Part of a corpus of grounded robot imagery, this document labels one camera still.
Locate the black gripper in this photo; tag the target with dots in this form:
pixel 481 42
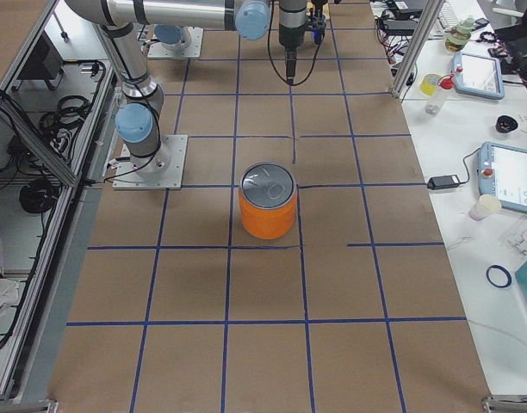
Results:
pixel 291 36

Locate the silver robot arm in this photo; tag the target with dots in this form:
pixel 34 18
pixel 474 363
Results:
pixel 251 19
pixel 137 120

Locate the cream plastic cup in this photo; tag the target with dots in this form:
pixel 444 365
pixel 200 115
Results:
pixel 484 207

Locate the orange cylindrical can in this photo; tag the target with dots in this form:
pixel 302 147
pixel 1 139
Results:
pixel 267 200

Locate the yellow tape roll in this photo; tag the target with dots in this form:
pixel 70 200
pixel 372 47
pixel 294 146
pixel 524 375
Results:
pixel 429 83

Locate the clear plastic bottle red cap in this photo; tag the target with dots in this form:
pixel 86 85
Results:
pixel 442 91

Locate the green glass teapot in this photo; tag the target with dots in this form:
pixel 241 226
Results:
pixel 458 36

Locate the upper teach pendant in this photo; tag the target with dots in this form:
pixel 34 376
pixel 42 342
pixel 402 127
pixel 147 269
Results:
pixel 477 75

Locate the teach pendant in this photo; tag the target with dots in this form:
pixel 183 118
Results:
pixel 502 172
pixel 477 75

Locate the black power adapter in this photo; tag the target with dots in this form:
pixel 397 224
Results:
pixel 443 182

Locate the black round bowl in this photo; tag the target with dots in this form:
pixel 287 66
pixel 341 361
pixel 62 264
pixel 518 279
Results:
pixel 506 124

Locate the lower teach pendant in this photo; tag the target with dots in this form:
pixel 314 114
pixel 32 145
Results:
pixel 502 172

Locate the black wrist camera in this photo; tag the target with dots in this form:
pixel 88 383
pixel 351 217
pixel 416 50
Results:
pixel 317 25

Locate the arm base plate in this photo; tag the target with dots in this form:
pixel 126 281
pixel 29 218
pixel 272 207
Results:
pixel 175 42

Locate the black power brick with cables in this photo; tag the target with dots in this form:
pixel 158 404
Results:
pixel 392 27

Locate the aluminium frame post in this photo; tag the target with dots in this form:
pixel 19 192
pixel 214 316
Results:
pixel 420 36

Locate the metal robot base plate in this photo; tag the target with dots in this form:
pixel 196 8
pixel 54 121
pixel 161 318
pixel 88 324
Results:
pixel 164 171

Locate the aluminium frame rack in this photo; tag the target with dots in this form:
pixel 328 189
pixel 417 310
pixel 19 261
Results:
pixel 32 246

